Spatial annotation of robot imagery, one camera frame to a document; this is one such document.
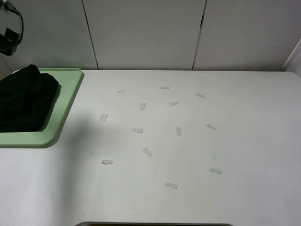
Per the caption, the black short sleeve shirt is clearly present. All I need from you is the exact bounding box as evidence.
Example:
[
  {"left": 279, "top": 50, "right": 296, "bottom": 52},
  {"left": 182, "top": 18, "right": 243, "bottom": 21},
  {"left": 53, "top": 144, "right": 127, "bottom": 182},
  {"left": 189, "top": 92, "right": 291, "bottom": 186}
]
[{"left": 0, "top": 65, "right": 60, "bottom": 133}]

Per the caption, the light green tray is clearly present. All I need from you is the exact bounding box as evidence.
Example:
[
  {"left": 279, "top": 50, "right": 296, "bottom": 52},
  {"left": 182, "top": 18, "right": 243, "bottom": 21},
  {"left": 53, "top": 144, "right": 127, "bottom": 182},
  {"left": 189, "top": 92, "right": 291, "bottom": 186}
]
[{"left": 0, "top": 68, "right": 84, "bottom": 148}]

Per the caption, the clear tape strip mid left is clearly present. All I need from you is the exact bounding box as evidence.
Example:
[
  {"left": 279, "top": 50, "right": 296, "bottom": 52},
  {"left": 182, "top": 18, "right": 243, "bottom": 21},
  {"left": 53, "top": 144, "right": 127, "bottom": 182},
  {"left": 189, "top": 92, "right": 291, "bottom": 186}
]
[{"left": 132, "top": 128, "right": 143, "bottom": 133}]

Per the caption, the clear tape strip upright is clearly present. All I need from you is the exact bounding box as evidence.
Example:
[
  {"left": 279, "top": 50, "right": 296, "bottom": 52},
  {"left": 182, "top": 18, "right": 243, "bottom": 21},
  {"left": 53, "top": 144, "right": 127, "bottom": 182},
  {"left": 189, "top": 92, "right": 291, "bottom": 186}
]
[{"left": 176, "top": 127, "right": 181, "bottom": 136}]

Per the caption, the clear tape strip diagonal centre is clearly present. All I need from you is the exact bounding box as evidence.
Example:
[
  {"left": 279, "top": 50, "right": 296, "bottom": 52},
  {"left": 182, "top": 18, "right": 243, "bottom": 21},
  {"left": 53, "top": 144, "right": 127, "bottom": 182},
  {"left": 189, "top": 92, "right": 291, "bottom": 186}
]
[{"left": 143, "top": 147, "right": 153, "bottom": 157}]

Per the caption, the clear tape strip lower left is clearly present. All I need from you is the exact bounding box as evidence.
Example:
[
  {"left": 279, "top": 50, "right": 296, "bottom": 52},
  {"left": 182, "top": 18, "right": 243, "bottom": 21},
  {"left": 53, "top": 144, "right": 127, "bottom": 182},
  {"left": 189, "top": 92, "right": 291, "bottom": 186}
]
[{"left": 102, "top": 160, "right": 114, "bottom": 165}]

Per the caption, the clear tape strip front right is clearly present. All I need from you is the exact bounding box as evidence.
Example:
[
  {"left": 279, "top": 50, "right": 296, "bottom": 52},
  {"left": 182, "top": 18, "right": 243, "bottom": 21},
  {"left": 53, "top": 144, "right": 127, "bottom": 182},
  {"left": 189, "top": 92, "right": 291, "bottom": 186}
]
[{"left": 209, "top": 167, "right": 222, "bottom": 175}]

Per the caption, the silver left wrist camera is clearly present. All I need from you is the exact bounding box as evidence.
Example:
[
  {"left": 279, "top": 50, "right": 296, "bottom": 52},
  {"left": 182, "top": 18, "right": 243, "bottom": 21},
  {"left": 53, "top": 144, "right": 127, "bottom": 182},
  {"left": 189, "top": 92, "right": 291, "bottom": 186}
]
[{"left": 0, "top": 28, "right": 20, "bottom": 56}]

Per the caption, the black left camera cable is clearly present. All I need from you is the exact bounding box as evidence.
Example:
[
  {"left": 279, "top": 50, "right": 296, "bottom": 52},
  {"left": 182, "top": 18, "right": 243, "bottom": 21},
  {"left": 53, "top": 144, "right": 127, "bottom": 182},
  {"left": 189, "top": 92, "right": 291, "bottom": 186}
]
[{"left": 4, "top": 0, "right": 24, "bottom": 45}]

